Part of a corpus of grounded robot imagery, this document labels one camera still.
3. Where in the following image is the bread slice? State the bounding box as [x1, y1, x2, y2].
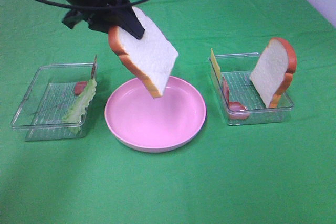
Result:
[108, 7, 179, 98]
[250, 37, 297, 108]

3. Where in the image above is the bacon strip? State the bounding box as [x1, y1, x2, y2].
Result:
[222, 77, 249, 120]
[73, 55, 98, 96]

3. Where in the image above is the yellow cheese slice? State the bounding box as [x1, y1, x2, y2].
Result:
[210, 48, 222, 82]

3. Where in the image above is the green lettuce leaf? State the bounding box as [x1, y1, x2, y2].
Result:
[62, 79, 97, 123]

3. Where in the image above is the pink round plate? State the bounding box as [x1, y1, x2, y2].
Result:
[104, 76, 207, 153]

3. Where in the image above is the clear left plastic container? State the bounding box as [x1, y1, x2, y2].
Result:
[10, 62, 97, 141]

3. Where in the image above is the clear plastic container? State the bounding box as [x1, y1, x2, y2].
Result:
[209, 52, 293, 126]
[10, 62, 97, 141]

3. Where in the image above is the clear right plastic container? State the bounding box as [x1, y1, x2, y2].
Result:
[209, 52, 293, 126]

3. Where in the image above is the green tablecloth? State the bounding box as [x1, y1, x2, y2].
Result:
[1, 0, 335, 223]

